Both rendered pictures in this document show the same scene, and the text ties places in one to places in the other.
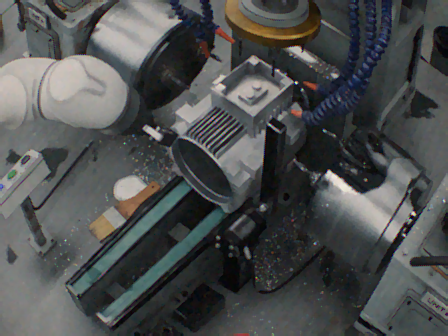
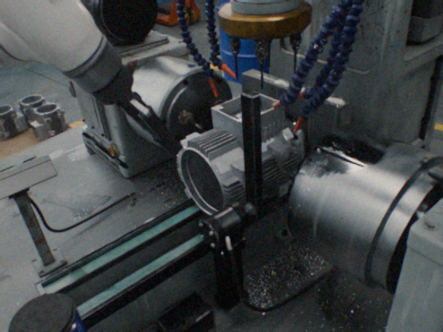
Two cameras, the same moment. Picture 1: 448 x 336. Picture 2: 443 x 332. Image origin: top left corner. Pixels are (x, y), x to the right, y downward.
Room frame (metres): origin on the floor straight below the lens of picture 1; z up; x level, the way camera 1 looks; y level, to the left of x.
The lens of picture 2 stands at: (0.11, -0.16, 1.52)
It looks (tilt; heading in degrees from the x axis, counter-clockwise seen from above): 34 degrees down; 13
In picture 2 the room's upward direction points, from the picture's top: 5 degrees counter-clockwise
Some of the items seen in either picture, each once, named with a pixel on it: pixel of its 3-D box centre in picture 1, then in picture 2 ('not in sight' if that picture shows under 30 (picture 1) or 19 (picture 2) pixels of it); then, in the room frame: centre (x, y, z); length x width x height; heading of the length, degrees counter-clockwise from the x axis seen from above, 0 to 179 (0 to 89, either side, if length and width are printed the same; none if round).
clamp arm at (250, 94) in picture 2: (271, 171); (251, 160); (0.73, -0.08, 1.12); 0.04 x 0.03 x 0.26; 140
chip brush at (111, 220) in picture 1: (123, 210); not in sight; (0.83, 0.21, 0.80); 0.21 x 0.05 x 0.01; 134
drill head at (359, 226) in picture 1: (382, 208); (385, 213); (0.70, -0.31, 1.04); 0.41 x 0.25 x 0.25; 50
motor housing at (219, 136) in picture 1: (237, 138); (236, 164); (0.87, -0.02, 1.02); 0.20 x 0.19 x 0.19; 139
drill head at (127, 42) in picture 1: (134, 38); (168, 101); (1.14, 0.21, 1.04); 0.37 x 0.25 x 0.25; 50
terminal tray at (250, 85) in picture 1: (252, 95); (248, 120); (0.90, -0.05, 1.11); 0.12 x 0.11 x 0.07; 139
